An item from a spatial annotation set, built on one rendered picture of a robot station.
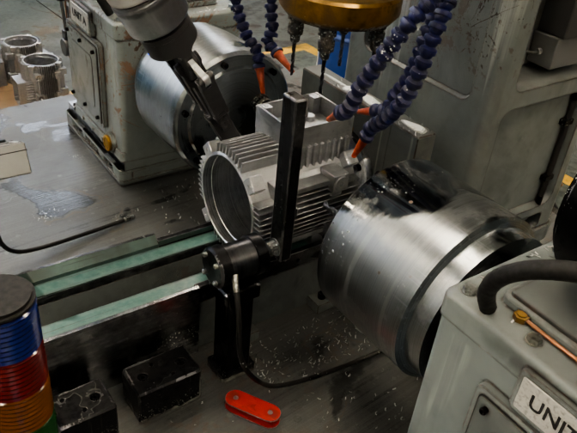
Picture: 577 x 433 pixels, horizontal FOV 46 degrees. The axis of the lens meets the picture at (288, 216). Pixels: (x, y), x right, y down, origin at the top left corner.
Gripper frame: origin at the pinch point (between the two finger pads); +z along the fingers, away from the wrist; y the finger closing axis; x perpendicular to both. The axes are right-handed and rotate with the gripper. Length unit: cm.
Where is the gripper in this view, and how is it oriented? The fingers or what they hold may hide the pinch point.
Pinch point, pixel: (222, 125)
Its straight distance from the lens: 107.4
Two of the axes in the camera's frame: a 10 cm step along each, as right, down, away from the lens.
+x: -7.5, 6.4, -1.6
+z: 3.4, 5.8, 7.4
